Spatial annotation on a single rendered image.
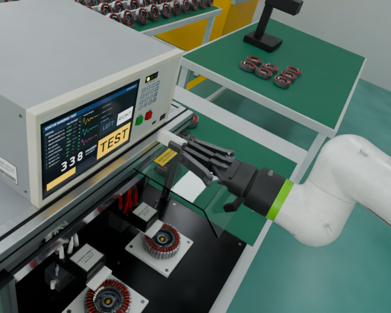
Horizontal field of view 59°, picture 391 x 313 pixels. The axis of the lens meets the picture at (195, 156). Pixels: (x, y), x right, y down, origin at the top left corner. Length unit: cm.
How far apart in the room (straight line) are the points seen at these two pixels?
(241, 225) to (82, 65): 80
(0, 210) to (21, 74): 24
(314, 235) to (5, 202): 57
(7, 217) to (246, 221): 84
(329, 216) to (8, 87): 59
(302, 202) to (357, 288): 179
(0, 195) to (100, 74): 29
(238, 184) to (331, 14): 520
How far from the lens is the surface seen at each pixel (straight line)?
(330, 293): 233
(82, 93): 62
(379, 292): 256
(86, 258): 86
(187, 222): 117
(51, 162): 64
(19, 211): 70
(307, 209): 70
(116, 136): 77
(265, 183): 70
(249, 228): 127
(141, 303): 97
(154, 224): 106
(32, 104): 59
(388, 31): 578
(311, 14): 586
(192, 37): 449
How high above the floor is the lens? 164
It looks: 37 degrees down
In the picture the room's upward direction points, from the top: 18 degrees clockwise
